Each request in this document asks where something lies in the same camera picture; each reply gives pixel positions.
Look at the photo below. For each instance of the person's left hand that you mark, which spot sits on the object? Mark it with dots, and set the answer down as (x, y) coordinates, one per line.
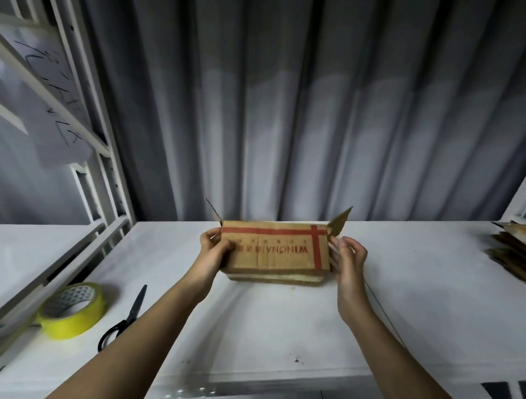
(207, 265)

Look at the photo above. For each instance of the person's right hand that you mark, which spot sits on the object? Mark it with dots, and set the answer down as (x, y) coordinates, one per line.
(349, 270)

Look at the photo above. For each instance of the printed brown cardboard box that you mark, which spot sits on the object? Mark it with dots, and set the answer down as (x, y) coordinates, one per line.
(275, 251)

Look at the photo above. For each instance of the black scissors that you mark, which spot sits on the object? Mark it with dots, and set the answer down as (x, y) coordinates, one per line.
(123, 325)

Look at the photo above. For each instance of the yellow tape roll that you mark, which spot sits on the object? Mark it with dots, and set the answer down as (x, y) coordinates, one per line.
(72, 316)

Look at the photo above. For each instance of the pile of cardboard boxes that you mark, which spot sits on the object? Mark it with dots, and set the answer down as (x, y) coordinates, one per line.
(511, 251)

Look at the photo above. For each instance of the person's right forearm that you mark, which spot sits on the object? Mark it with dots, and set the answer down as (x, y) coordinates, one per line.
(394, 353)

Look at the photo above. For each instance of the person's left forearm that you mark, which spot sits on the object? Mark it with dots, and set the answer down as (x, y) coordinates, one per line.
(131, 349)

